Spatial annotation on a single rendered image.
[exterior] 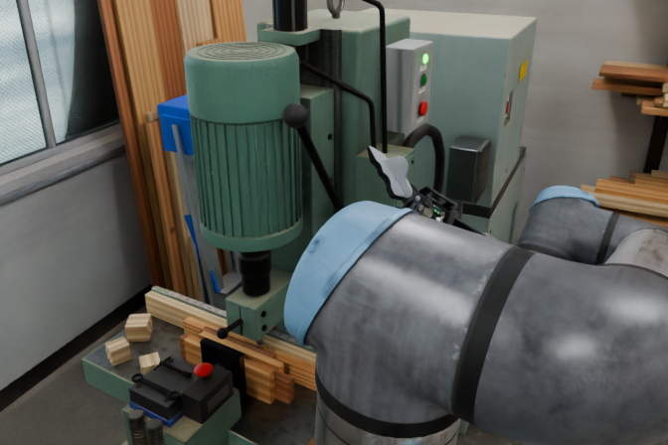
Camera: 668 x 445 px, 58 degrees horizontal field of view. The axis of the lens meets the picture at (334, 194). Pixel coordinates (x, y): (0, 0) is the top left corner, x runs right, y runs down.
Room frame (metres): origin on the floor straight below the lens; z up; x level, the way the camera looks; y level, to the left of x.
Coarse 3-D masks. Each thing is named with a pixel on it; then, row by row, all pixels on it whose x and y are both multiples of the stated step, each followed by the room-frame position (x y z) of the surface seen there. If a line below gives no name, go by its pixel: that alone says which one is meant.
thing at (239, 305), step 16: (272, 272) 0.99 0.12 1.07; (288, 272) 0.99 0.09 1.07; (240, 288) 0.94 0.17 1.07; (272, 288) 0.94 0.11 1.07; (240, 304) 0.89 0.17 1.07; (256, 304) 0.89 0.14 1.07; (272, 304) 0.91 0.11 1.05; (256, 320) 0.87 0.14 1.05; (272, 320) 0.91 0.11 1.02; (256, 336) 0.87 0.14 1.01
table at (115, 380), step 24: (120, 336) 1.02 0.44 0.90; (168, 336) 1.02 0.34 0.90; (96, 360) 0.94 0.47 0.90; (96, 384) 0.93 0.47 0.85; (120, 384) 0.89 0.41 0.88; (264, 408) 0.81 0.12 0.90; (288, 408) 0.81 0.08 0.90; (312, 408) 0.81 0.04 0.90; (240, 432) 0.76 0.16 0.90; (264, 432) 0.76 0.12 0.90; (288, 432) 0.76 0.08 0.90; (312, 432) 0.76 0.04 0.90
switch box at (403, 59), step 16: (400, 48) 1.09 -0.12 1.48; (416, 48) 1.09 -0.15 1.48; (432, 48) 1.16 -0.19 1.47; (400, 64) 1.09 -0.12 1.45; (416, 64) 1.09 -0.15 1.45; (400, 80) 1.09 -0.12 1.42; (416, 80) 1.09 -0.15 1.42; (400, 96) 1.09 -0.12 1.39; (416, 96) 1.10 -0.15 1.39; (400, 112) 1.09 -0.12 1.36; (416, 112) 1.10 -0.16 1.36; (400, 128) 1.09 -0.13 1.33; (416, 128) 1.11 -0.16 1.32
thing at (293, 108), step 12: (288, 108) 0.79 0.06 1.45; (300, 108) 0.79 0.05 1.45; (288, 120) 0.79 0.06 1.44; (300, 120) 0.79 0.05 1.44; (300, 132) 0.81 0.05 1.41; (312, 144) 0.83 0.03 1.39; (312, 156) 0.84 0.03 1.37; (324, 168) 0.86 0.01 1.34; (324, 180) 0.86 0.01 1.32; (336, 204) 0.89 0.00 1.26
